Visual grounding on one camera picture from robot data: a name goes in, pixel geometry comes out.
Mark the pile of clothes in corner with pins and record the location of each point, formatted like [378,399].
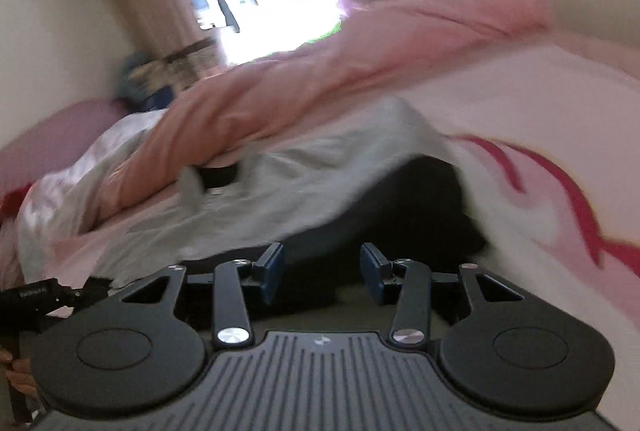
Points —
[142,84]

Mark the grey jacket with black lining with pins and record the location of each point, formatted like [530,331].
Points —
[391,181]

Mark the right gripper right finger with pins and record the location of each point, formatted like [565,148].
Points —
[378,274]

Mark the pink cartoon bed sheet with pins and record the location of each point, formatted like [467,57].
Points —
[545,136]

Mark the pink duvet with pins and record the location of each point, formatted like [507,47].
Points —
[255,100]

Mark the pink quilted headboard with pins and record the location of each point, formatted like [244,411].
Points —
[56,142]

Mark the person's left hand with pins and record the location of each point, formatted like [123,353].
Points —
[19,374]

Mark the white pastel patterned quilt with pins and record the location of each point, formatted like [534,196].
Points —
[64,203]

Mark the dark red garment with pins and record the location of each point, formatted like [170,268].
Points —
[11,202]

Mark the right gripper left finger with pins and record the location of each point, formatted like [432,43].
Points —
[267,271]

